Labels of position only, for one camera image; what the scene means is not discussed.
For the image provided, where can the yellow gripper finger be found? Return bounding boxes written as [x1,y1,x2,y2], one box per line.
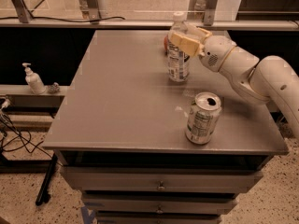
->
[168,31,204,57]
[186,22,212,41]

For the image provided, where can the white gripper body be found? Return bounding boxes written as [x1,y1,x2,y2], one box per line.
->
[199,35,236,72]

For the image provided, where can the clear plastic water bottle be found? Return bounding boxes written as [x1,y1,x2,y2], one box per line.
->
[167,12,190,82]

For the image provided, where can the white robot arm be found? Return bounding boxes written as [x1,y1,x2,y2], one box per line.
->
[168,22,299,139]

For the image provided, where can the white pump dispenser bottle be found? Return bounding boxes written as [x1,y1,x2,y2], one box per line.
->
[22,63,46,94]

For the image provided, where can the red apple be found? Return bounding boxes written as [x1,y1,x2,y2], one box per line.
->
[164,35,168,53]

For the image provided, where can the opened aluminium soda can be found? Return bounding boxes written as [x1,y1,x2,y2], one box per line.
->
[185,92,221,145]

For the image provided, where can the grey drawer cabinet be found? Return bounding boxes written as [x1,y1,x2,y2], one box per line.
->
[44,31,288,220]

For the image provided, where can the small crumpled object on ledge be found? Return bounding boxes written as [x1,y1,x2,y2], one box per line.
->
[48,82,60,94]

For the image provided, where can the top cabinet drawer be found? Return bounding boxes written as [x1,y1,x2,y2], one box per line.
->
[61,166,263,193]

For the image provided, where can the cabinet drawer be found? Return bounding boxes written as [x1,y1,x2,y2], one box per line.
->
[96,215,221,224]
[61,166,263,193]
[82,194,237,216]

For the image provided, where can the black stand leg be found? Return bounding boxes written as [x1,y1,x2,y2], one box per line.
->
[36,154,57,206]

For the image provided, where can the metal railing frame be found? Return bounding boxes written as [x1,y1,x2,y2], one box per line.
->
[1,0,298,32]

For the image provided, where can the black cable on rail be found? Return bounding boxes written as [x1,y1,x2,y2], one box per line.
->
[0,15,126,23]

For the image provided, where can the black floor cables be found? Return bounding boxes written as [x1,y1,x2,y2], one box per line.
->
[0,96,54,161]

